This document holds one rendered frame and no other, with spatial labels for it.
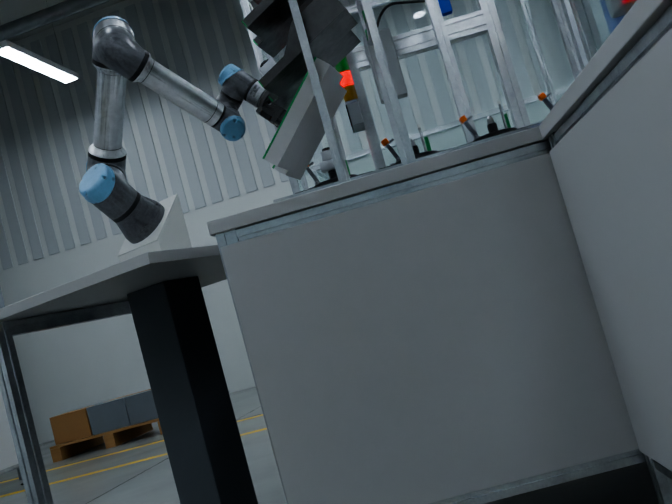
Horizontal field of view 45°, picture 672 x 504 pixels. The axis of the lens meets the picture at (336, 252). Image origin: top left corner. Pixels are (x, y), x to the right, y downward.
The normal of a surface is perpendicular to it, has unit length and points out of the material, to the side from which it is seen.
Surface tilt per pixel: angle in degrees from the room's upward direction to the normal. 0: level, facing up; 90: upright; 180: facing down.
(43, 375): 90
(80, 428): 90
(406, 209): 90
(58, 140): 90
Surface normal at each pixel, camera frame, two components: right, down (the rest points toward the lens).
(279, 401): -0.08, -0.06
